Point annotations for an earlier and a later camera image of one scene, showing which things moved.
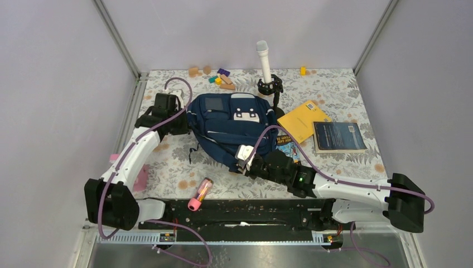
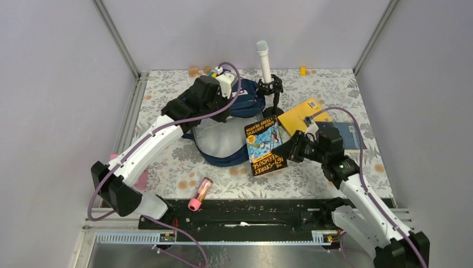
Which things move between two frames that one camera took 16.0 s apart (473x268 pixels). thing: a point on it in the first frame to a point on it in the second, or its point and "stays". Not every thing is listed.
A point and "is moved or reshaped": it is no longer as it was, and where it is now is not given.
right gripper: (250, 172) to (291, 148)
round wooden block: (207, 70) stays
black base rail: (246, 215) stays
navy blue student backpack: (220, 122) is moved or reshaped
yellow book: (299, 121) stays
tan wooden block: (193, 71) stays
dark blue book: (333, 137) stays
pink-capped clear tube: (194, 204) stays
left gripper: (184, 129) to (223, 117)
